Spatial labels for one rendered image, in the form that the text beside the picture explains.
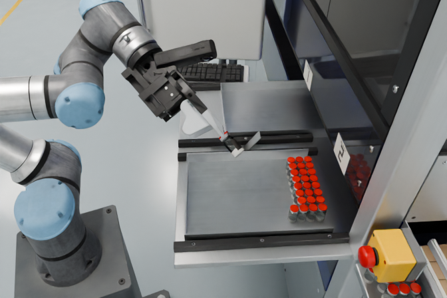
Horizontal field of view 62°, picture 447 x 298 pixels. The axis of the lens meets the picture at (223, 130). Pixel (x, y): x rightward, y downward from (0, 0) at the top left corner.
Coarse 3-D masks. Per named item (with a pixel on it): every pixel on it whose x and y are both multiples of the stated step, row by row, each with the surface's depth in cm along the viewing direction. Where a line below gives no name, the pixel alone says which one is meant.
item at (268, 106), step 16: (288, 80) 129; (304, 80) 130; (224, 96) 128; (240, 96) 128; (256, 96) 128; (272, 96) 128; (288, 96) 128; (304, 96) 128; (224, 112) 116; (240, 112) 121; (256, 112) 121; (272, 112) 121; (288, 112) 121; (304, 112) 121; (224, 128) 114; (240, 128) 115; (256, 128) 115; (272, 128) 115; (288, 128) 115; (304, 128) 110; (320, 128) 110
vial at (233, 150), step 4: (228, 132) 66; (224, 136) 65; (228, 136) 65; (232, 136) 66; (224, 140) 65; (228, 140) 65; (224, 144) 65; (228, 144) 65; (232, 144) 65; (228, 148) 65; (232, 148) 65; (232, 152) 65; (236, 152) 64; (240, 152) 64; (236, 156) 65
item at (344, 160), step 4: (340, 136) 88; (336, 140) 90; (340, 140) 88; (336, 144) 91; (340, 144) 88; (344, 144) 86; (336, 148) 91; (340, 148) 88; (344, 148) 85; (336, 152) 91; (344, 152) 85; (336, 156) 91; (340, 156) 88; (344, 156) 86; (348, 156) 83; (344, 160) 86; (348, 160) 83; (340, 164) 88; (344, 164) 86; (344, 168) 86; (344, 172) 86
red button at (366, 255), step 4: (360, 248) 71; (364, 248) 70; (368, 248) 70; (360, 252) 70; (364, 252) 69; (368, 252) 69; (372, 252) 69; (360, 256) 70; (364, 256) 69; (368, 256) 68; (372, 256) 68; (360, 260) 70; (364, 260) 69; (368, 260) 68; (372, 260) 68; (364, 264) 69; (368, 264) 68; (372, 264) 69
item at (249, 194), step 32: (192, 160) 104; (224, 160) 105; (256, 160) 105; (192, 192) 96; (224, 192) 96; (256, 192) 96; (288, 192) 96; (192, 224) 89; (224, 224) 89; (256, 224) 89; (288, 224) 89; (320, 224) 89
